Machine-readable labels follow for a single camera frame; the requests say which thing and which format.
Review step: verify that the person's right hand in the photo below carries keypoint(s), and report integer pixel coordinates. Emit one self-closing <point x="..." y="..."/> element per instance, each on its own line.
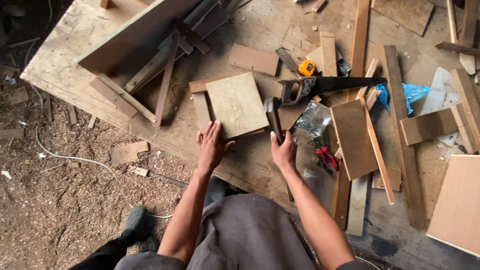
<point x="284" y="153"/>

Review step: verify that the blue plastic bag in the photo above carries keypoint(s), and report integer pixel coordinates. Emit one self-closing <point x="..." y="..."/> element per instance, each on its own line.
<point x="407" y="93"/>

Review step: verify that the long thin wooden strip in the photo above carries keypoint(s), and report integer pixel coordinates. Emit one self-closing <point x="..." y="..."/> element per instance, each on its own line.
<point x="377" y="150"/>

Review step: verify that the brown wooden block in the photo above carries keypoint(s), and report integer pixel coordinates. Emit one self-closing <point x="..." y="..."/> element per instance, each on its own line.
<point x="429" y="125"/>

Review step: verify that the small brown plywood piece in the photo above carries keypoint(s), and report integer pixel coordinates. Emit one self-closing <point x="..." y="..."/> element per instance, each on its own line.
<point x="253" y="59"/>

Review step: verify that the person's grey shoe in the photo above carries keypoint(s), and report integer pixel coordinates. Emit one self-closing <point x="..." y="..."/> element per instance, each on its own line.
<point x="134" y="225"/>

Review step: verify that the light square plywood board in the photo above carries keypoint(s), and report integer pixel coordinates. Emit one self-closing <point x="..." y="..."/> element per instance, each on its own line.
<point x="237" y="104"/>

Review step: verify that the person's right fingers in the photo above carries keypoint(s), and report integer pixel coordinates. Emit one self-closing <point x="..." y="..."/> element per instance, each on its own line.
<point x="282" y="140"/>

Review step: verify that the long dark wooden plank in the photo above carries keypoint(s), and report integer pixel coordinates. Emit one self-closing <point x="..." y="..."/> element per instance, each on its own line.
<point x="403" y="142"/>

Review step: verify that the plywood scrap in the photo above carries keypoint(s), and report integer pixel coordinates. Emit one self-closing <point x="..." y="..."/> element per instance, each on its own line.
<point x="128" y="152"/>

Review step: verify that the long narrow wooden batten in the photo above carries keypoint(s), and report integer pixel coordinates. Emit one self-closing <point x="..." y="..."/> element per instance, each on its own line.
<point x="359" y="48"/>

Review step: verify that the large dark wooden board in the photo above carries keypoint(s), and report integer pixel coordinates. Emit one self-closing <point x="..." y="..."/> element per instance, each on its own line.
<point x="138" y="35"/>

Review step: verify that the wooden frame under board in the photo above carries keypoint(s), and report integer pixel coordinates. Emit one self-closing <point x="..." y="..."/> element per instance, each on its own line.
<point x="204" y="108"/>

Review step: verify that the yellow tape measure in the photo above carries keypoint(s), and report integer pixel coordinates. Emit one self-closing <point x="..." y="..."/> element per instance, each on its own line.
<point x="306" y="68"/>

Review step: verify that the person's grey apron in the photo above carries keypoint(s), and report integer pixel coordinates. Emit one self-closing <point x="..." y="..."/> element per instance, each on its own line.
<point x="240" y="236"/>

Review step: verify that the large light plywood sheet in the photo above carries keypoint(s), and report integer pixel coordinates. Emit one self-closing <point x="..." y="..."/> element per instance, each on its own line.
<point x="456" y="204"/>

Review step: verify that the person's left hand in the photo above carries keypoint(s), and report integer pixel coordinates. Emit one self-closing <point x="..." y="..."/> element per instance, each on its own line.
<point x="210" y="150"/>

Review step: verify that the pale wooden plank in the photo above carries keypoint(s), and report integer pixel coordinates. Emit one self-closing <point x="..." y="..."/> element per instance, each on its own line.
<point x="357" y="206"/>

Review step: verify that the brown rectangular plywood panel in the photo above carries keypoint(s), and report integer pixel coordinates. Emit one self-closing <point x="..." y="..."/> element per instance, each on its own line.
<point x="353" y="138"/>

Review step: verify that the clear plastic bag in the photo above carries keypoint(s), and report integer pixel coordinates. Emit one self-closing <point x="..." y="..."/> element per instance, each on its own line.
<point x="313" y="119"/>

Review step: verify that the short light wooden batten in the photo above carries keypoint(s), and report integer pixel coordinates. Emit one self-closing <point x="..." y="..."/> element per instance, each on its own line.
<point x="328" y="54"/>

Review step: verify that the metal file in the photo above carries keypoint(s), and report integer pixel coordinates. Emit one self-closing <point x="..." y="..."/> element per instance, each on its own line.
<point x="287" y="59"/>

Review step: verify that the heap of wooden slats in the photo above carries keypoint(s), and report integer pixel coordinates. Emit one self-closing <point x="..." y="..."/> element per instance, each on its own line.
<point x="176" y="56"/>

